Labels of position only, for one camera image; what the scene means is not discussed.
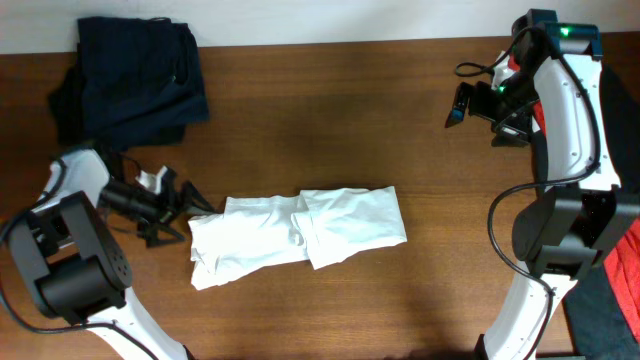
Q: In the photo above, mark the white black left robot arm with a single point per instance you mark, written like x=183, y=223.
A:
x=71, y=264

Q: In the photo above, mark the white t-shirt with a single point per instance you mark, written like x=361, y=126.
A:
x=324, y=227

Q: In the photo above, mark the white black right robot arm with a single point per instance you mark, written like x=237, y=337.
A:
x=544, y=92

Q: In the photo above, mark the dark navy folded clothes pile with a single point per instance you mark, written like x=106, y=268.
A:
x=135, y=82

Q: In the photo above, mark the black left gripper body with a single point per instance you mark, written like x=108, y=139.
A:
x=147, y=204

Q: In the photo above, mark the black garment under red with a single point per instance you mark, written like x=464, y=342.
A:
x=615, y=200

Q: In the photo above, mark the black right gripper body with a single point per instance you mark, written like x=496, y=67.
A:
x=508, y=107

